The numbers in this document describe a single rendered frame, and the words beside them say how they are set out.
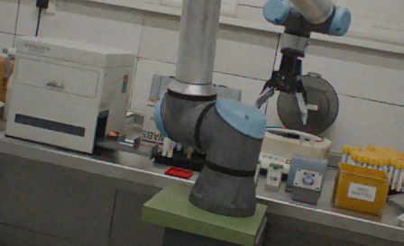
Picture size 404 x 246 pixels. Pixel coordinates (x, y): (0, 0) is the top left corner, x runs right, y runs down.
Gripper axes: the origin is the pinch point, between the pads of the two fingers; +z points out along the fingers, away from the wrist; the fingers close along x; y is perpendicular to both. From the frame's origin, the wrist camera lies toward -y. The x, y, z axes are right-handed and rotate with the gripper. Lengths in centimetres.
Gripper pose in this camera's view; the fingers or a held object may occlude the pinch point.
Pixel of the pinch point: (279, 119)
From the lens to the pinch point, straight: 181.0
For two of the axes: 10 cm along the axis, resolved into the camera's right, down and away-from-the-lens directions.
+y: -3.2, 0.7, -9.4
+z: -2.0, 9.7, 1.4
